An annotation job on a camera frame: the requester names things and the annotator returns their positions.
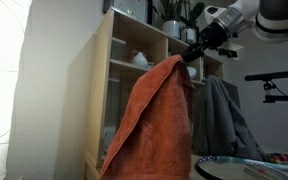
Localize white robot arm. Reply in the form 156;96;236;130
181;0;288;62

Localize white bowl on shelf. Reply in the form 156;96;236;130
187;66;197;79

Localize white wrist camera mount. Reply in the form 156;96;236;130
204;6;246;60

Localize white plant pot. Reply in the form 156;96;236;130
181;27;196;44
162;20;180;38

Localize framed certificate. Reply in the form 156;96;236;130
103;0;153;24

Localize wooden shelf cabinet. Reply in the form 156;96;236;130
84;7;223;180

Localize green houseplant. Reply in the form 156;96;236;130
159;0;205;27

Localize orange towel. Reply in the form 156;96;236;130
100;55;195;180

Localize colourful toy balls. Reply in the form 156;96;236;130
266;153;288;164

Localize grey jacket on chair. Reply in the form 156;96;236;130
192;75;265;161

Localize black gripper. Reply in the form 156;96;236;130
182;22;228;62

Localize white ceramic teapot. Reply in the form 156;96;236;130
132;52;148;68

